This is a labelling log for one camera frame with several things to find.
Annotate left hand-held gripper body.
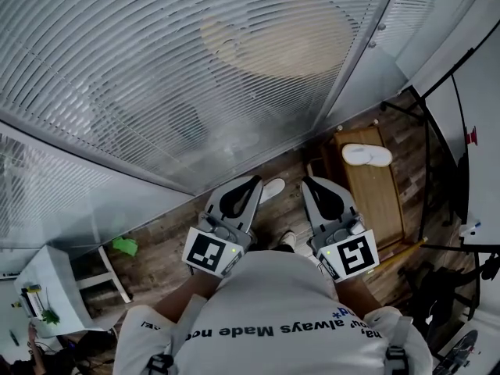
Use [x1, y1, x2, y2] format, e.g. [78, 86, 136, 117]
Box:
[182, 210, 258, 279]

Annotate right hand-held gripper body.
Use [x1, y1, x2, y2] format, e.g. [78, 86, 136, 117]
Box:
[306, 207, 381, 284]

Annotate person's right forearm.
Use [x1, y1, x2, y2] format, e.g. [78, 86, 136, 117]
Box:
[334, 276, 383, 316]

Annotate person's left forearm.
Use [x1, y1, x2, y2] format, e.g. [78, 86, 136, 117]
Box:
[154, 270, 232, 322]

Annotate wooden bench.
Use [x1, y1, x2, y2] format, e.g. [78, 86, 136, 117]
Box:
[319, 124, 408, 250]

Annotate yellow stick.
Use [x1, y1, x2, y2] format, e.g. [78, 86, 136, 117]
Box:
[377, 237, 429, 271]

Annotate person's white printed shirt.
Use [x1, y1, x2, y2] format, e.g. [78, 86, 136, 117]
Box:
[112, 248, 434, 375]

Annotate green paper piece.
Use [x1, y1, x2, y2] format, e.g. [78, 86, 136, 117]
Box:
[112, 236, 139, 258]

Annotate white blue marker pen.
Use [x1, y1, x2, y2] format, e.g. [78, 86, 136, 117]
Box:
[459, 220, 482, 238]

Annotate grey window blinds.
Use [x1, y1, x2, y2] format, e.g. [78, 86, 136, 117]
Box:
[0, 0, 395, 195]

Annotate dark skateboard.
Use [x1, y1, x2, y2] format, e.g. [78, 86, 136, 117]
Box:
[440, 329, 480, 375]

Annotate white side table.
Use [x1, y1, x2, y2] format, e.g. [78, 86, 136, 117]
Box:
[13, 244, 133, 334]

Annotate whiteboard on black stand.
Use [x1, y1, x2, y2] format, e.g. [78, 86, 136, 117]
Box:
[380, 33, 500, 257]

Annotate white labelled box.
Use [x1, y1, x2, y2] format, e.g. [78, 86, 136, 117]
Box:
[20, 290, 46, 320]

